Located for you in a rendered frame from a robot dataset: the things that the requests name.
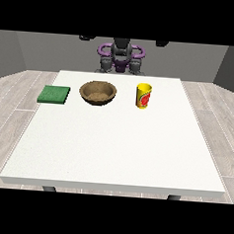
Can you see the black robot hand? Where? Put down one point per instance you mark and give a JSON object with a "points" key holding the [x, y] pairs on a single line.
{"points": [[85, 37], [161, 43]]}

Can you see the yellow cup with melon print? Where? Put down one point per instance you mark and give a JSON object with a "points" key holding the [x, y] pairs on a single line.
{"points": [[143, 97]]}

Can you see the brown wooden bowl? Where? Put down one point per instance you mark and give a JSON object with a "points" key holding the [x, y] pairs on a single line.
{"points": [[98, 94]]}

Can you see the green square pad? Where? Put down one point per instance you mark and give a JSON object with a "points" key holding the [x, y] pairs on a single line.
{"points": [[54, 94]]}

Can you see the grey robot trunk purple rings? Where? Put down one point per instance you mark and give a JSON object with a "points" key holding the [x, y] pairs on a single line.
{"points": [[120, 58]]}

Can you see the dark table leg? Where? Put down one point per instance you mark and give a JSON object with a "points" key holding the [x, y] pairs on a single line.
{"points": [[174, 197], [49, 188]]}

